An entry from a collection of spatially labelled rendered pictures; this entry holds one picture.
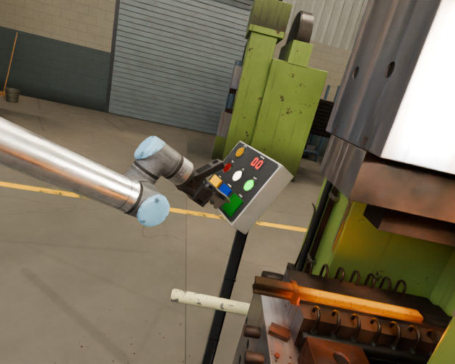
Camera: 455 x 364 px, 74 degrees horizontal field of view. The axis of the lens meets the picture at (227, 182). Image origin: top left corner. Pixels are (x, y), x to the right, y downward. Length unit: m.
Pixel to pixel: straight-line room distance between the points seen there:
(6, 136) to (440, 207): 0.83
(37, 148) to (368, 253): 0.89
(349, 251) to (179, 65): 7.83
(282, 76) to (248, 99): 0.66
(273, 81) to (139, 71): 4.24
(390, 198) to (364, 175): 0.07
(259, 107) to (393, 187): 4.92
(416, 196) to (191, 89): 8.03
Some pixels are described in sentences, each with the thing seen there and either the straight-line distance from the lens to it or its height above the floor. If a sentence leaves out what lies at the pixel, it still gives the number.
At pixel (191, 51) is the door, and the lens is 8.51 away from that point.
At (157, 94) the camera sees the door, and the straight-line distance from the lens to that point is 8.57.
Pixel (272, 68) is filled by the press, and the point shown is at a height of 1.83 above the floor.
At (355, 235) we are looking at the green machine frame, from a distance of 0.96.
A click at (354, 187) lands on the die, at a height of 1.30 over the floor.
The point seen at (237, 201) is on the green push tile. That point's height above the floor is 1.03.
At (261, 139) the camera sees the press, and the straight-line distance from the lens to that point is 5.45.
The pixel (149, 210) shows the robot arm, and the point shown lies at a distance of 0.80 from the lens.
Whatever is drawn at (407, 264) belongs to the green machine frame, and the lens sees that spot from 1.08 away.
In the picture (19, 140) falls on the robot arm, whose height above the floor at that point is 1.23.
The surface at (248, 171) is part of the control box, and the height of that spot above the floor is 1.12.
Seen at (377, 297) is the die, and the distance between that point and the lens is 0.93.
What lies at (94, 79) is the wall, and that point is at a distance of 8.86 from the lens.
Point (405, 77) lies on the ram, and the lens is 0.56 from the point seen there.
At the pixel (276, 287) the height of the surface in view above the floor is 1.01.
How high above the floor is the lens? 1.42
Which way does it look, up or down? 18 degrees down
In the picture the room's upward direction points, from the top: 13 degrees clockwise
